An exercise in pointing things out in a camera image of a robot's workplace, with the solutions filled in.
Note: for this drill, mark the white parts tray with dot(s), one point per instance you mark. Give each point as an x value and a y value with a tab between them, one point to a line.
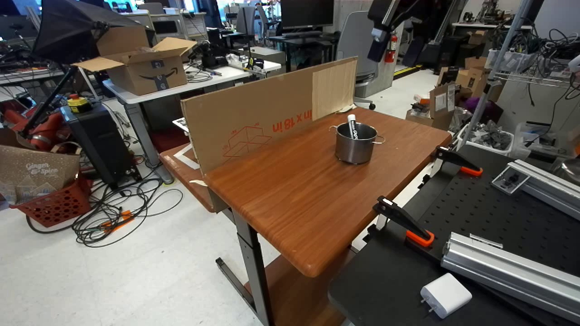
489	141

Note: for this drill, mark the black softbox light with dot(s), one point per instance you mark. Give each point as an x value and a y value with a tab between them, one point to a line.
72	27

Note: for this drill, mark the silver metal pole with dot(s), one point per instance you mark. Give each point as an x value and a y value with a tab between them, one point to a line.
491	72

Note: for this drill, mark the yellow red emergency stop button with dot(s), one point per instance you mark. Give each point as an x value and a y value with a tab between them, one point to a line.
78	101

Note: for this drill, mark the black Expo marker white cap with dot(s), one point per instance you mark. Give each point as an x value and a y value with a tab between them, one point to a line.
351	123

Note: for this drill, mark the long aluminium extrusion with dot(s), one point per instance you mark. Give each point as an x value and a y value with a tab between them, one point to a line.
549	183
513	273

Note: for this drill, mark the grey office chair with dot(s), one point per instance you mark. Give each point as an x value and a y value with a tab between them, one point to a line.
355	41

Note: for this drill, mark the black controller box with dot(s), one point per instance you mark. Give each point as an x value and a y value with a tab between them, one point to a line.
100	141

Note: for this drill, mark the low wooden side table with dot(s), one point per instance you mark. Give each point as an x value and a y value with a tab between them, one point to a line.
181	174

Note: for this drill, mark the white power adapter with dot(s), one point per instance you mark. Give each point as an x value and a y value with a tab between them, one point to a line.
446	293

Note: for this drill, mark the brown cardboard panel red print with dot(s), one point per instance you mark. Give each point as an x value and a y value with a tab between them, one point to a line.
254	119

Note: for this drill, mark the wooden lower board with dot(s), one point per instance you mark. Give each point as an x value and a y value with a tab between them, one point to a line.
301	295

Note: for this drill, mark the small steel pot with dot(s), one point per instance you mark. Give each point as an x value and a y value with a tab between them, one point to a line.
355	150

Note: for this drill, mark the open cardboard box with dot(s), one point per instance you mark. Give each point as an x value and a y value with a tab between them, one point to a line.
147	72

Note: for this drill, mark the orange power strip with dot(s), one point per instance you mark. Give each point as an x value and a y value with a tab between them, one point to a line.
118	219

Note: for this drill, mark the brown paper bag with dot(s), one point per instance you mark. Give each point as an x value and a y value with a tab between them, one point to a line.
32	172

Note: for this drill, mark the red plastic basket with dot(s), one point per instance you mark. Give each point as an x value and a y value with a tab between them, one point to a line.
56	204

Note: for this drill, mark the red machine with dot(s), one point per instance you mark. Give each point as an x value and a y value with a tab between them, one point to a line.
42	132

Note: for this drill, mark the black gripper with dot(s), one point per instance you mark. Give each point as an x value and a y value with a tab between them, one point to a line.
391	14

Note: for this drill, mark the small grey metal plate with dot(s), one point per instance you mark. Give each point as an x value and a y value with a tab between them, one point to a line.
509	179

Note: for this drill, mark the black metal table leg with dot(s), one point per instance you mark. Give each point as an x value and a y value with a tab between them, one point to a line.
254	264

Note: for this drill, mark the black monitor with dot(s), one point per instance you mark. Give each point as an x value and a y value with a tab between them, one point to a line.
306	11

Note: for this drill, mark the grey work table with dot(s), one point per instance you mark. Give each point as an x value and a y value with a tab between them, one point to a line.
181	87

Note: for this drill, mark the stacked cardboard boxes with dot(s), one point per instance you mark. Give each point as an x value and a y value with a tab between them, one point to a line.
458	83

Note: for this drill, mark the black light stand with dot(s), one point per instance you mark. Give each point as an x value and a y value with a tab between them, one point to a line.
51	96

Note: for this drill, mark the black orange bar clamp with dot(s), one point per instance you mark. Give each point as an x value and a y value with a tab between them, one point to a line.
458	159
400	219

